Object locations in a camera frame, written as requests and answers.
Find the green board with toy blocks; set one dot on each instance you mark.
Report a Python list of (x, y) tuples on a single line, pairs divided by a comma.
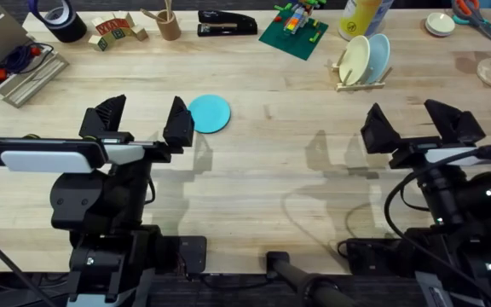
[(293, 36)]

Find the small wooden peg rack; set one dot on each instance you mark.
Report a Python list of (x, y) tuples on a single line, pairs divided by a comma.
[(358, 86)]

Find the heap of wooden letter blocks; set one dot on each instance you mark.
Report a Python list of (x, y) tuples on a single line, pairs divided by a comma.
[(115, 30)]

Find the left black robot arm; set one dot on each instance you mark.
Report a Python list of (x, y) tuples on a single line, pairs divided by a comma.
[(113, 264)]

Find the yellow and white canister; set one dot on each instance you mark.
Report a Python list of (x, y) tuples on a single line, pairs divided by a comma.
[(362, 17)]

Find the cream round plate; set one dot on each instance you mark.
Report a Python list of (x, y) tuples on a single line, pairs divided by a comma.
[(353, 61)]

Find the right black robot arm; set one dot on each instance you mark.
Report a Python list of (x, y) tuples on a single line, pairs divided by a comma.
[(488, 247)]

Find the black stapler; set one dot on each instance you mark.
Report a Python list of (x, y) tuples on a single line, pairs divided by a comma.
[(226, 23)]

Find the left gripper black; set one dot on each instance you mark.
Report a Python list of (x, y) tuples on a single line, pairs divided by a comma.
[(100, 200)]

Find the stack of small cream plates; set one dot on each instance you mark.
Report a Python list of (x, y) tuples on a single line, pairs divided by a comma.
[(440, 24)]

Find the teal round plate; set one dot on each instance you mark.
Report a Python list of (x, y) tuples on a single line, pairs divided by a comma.
[(209, 114)]

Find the black tape roll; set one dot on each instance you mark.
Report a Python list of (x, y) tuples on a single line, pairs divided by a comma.
[(64, 23)]

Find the black pole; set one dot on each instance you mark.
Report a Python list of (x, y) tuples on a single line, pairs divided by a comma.
[(305, 281)]

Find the light blue round plate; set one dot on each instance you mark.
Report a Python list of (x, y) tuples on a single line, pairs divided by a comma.
[(381, 55)]

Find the orange and grey scissors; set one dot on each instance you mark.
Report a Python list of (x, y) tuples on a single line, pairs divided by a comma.
[(477, 19)]

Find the brown cup with wooden sticks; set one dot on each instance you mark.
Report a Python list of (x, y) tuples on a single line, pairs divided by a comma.
[(169, 27)]

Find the left wrist black flat plate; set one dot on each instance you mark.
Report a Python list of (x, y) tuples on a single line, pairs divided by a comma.
[(45, 160)]

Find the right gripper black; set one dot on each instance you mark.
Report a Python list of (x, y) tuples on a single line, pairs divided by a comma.
[(439, 192)]

